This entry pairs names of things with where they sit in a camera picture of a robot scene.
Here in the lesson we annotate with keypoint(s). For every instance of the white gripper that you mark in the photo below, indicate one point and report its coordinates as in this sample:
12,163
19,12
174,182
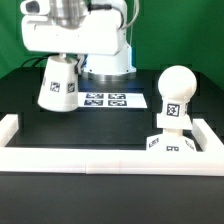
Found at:
70,26

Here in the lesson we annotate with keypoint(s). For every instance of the white lamp shade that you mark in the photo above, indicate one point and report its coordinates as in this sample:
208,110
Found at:
59,89

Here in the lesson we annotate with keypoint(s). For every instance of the white lamp bulb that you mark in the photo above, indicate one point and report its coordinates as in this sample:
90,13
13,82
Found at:
177,84

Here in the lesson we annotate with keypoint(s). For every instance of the white lamp base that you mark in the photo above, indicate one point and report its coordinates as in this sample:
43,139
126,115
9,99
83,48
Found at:
171,139

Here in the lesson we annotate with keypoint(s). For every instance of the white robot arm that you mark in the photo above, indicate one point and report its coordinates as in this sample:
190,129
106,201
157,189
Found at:
110,67

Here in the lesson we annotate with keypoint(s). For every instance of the white marker sheet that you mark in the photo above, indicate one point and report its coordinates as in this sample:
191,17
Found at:
111,100

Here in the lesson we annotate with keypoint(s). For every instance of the white U-shaped fence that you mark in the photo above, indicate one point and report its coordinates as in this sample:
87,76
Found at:
209,161

